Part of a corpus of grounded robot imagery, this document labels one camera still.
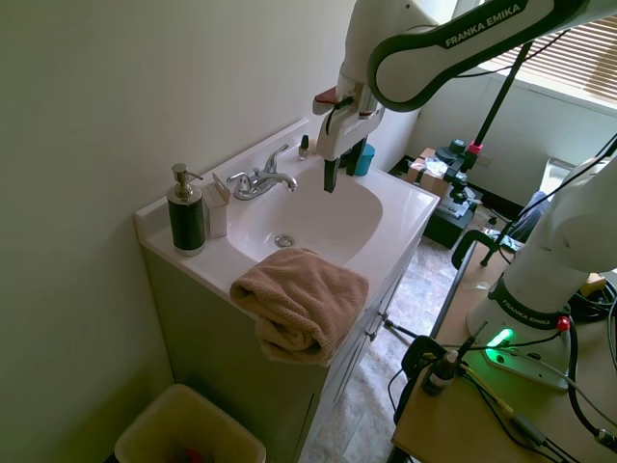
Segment black soap dispenser chrome pump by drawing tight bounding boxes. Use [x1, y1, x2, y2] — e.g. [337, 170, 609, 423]
[166, 163, 207, 258]

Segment black C-clamp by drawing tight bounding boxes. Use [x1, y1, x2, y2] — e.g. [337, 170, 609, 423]
[450, 230, 500, 284]

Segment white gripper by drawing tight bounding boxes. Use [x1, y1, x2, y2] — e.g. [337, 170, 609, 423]
[315, 71, 387, 195]

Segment black table edge clamp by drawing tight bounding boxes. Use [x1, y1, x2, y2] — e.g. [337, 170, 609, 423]
[402, 336, 449, 387]

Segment white vanity sink top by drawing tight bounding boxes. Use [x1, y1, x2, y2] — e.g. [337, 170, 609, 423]
[133, 118, 441, 370]

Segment tan terry towel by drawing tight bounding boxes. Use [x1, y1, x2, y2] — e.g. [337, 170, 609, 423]
[228, 247, 371, 367]

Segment brown cardboard box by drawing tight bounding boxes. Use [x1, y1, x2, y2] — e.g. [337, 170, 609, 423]
[407, 147, 452, 199]

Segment black camera stand pole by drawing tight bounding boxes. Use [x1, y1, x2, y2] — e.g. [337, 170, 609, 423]
[474, 28, 575, 146]

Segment wrist camera with red mount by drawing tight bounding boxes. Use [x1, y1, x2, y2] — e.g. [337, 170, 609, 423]
[311, 85, 356, 117]

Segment black equipment case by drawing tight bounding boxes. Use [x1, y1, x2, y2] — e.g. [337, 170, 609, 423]
[423, 192, 478, 250]

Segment wooden robot table board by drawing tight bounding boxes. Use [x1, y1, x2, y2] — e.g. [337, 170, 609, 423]
[389, 235, 617, 463]

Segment cream plastic trash bin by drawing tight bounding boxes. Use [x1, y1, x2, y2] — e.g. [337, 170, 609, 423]
[114, 383, 267, 463]

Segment yellow cable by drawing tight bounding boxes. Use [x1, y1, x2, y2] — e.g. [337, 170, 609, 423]
[457, 364, 515, 416]

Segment grey vanity cabinet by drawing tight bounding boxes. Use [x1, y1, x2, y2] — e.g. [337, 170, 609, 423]
[139, 231, 425, 463]

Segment small white carton box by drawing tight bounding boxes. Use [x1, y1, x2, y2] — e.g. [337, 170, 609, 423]
[205, 172, 231, 239]

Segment chrome two-handle faucet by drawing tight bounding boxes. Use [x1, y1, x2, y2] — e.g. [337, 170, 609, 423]
[226, 143, 299, 202]

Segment teal plastic cup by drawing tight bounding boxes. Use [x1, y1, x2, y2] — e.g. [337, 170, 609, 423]
[336, 142, 377, 177]

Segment window blinds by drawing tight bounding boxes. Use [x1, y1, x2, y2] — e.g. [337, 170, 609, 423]
[515, 14, 617, 105]

